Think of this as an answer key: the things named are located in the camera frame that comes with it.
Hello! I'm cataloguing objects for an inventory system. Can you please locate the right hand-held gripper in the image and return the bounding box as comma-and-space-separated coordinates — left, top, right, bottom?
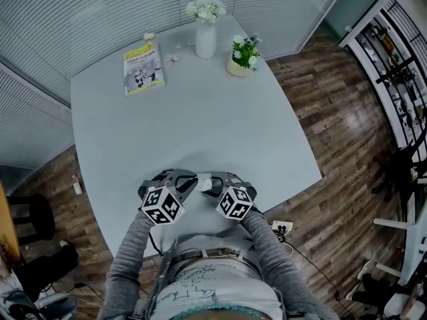
199, 171, 258, 221

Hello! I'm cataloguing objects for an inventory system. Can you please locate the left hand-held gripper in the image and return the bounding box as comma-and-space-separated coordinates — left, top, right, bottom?
137, 167, 201, 227

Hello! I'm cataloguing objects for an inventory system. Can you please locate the small white box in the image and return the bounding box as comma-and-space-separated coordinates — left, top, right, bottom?
196, 175, 214, 193

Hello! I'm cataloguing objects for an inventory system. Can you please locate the person's left forearm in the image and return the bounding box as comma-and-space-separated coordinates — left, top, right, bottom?
105, 208, 157, 313

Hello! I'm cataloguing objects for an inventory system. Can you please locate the person's right forearm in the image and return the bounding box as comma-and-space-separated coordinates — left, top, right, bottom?
242, 210, 338, 320

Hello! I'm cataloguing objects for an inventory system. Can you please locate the patterned belt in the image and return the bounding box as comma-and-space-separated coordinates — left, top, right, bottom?
173, 247, 248, 263

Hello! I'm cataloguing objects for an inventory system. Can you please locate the person's torso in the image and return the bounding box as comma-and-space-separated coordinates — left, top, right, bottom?
146, 227, 288, 320

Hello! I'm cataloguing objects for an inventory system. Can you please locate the cream pot with green plant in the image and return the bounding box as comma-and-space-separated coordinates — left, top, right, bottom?
226, 33, 263, 77

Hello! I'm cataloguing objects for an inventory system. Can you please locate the magazine with yellow border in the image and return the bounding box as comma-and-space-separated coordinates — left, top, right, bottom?
122, 43, 166, 97

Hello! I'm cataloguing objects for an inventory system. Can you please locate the white vase with white flowers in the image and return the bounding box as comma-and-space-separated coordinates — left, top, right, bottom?
185, 0, 227, 59

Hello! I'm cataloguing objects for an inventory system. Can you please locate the black office chair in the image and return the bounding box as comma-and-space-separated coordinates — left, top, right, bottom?
372, 138, 427, 203

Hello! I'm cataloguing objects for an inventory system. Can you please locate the grey office chair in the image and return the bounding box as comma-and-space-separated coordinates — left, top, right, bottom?
0, 288, 79, 320

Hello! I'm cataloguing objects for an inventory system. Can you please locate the round wooden table black base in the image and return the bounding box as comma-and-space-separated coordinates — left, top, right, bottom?
0, 178, 56, 266

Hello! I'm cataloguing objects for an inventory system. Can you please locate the white shelf with black rails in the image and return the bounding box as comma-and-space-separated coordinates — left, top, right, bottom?
338, 0, 427, 166

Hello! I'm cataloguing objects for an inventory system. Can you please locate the black cable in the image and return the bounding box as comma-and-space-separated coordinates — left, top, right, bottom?
276, 231, 354, 313

